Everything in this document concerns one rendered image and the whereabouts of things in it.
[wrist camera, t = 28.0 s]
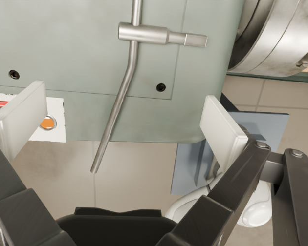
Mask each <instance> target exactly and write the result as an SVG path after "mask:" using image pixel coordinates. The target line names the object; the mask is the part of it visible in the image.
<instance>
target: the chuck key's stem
mask: <svg viewBox="0 0 308 246"><path fill-rule="evenodd" d="M207 38H208V37H207V36H206V35H201V34H193V33H180V32H173V31H169V30H168V28H167V27H160V26H152V25H144V24H140V25H138V26H135V25H132V24H131V23H129V22H119V24H118V39H119V40H123V41H137V42H143V43H151V44H160V45H165V44H166V43H168V42H170V43H179V44H184V45H189V46H197V47H206V42H207Z"/></svg>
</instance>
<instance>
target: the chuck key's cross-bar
mask: <svg viewBox="0 0 308 246"><path fill-rule="evenodd" d="M142 1H143V0H132V17H131V24H132V25H135V26H138V25H140V22H141V11H142ZM138 43H139V42H137V41H130V43H129V56H128V65H127V69H126V72H125V75H124V77H123V80H122V83H121V86H120V89H119V91H118V94H117V97H116V100H115V102H114V105H113V108H112V111H111V114H110V117H109V120H108V122H107V125H106V128H105V131H104V134H103V136H102V139H101V142H100V144H99V147H98V150H97V153H96V156H95V158H94V161H93V164H92V167H91V169H90V171H91V173H93V174H95V173H97V171H98V168H99V166H100V163H101V160H102V158H103V155H104V153H105V150H106V148H107V145H108V142H109V140H110V137H111V134H112V131H113V129H114V126H115V123H116V121H117V118H118V115H119V113H120V110H121V107H122V105H123V102H124V99H125V97H126V94H127V91H128V89H129V86H130V84H131V81H132V78H133V75H134V73H135V69H136V64H137V54H138Z"/></svg>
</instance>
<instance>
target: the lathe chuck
mask: <svg viewBox="0 0 308 246"><path fill-rule="evenodd" d="M307 52H308V0H299V2H298V4H297V7H296V9H295V11H294V14H293V16H292V18H291V20H290V22H289V24H288V26H287V27H286V29H285V31H284V33H283V34H282V36H281V38H280V39H279V41H278V42H277V44H276V45H275V47H274V48H273V49H272V51H271V52H270V53H269V54H268V56H267V57H266V58H265V59H264V60H263V61H262V62H261V63H260V64H259V65H257V66H256V67H255V68H253V69H252V70H250V71H247V72H244V73H245V74H254V75H264V76H274V77H287V76H291V75H294V74H297V73H299V72H301V71H303V70H304V69H306V68H307V67H308V64H306V63H302V64H301V65H296V62H298V61H299V60H300V59H301V58H302V57H303V56H304V55H305V54H306V53H307Z"/></svg>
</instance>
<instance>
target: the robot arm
mask: <svg viewBox="0 0 308 246"><path fill-rule="evenodd" d="M47 115H48V111H47V101H46V89H45V82H44V81H42V80H35V81H34V82H33V83H32V84H31V85H29V86H28V87H27V88H26V89H24V90H23V91H22V92H21V93H19V94H18V95H17V96H16V97H14V98H13V99H12V100H11V101H10V102H8V103H7V104H6V105H5V106H0V246H224V245H225V244H226V242H227V240H228V238H229V236H230V234H231V233H232V231H233V229H234V227H235V225H236V223H237V224H239V225H241V226H244V227H258V226H262V225H264V224H265V223H267V222H268V221H269V220H270V218H271V217H272V229H273V246H308V157H307V155H306V154H305V153H303V152H302V151H300V150H296V149H292V148H287V149H285V151H284V153H283V154H280V153H276V152H272V151H271V147H270V146H269V145H267V144H265V143H263V142H260V141H256V140H255V139H254V137H253V136H252V135H251V134H250V133H249V132H248V130H247V129H246V128H245V127H244V126H242V125H241V124H237V123H236V122H235V121H234V120H233V118H232V117H231V116H230V115H229V114H228V112H227V111H226V110H225V109H224V107H223V106H222V105H221V104H220V102H219V101H218V100H217V99H216V97H215V96H214V95H208V96H206V99H205V103H204V107H203V112H202V116H201V120H200V127H201V129H202V131H203V133H204V135H205V137H206V139H207V141H208V143H209V145H210V147H211V149H212V151H213V156H212V160H211V164H210V169H209V173H208V175H207V177H206V182H207V183H208V185H206V186H203V187H201V188H198V189H196V190H194V191H192V192H190V193H188V194H186V195H184V196H183V197H181V198H179V199H178V200H176V201H175V202H174V203H173V204H172V205H171V206H170V207H169V208H168V210H167V211H166V213H165V217H163V216H162V213H161V210H160V209H138V210H132V211H126V212H120V213H119V212H114V211H110V210H105V209H101V208H97V207H76V208H75V212H74V214H70V215H66V216H63V217H61V218H59V219H57V220H54V218H53V217H52V215H51V214H50V213H49V211H48V210H47V208H46V207H45V205H44V204H43V203H42V201H41V199H40V198H39V197H38V195H37V194H36V192H35V191H34V190H33V188H28V189H27V188H26V186H25V185H24V183H23V182H22V180H21V179H20V178H19V176H18V175H17V173H16V172H15V170H14V169H13V167H12V165H11V162H12V161H13V160H14V158H15V157H16V156H17V154H18V153H19V152H20V150H21V149H22V148H23V146H24V145H25V144H26V143H27V141H28V140H29V139H30V137H31V136H32V135H33V133H34V132H35V131H36V129H37V128H38V127H39V125H40V124H41V123H42V121H43V120H44V119H45V118H46V116H47ZM266 182H267V183H271V191H270V189H269V187H268V185H267V183H266Z"/></svg>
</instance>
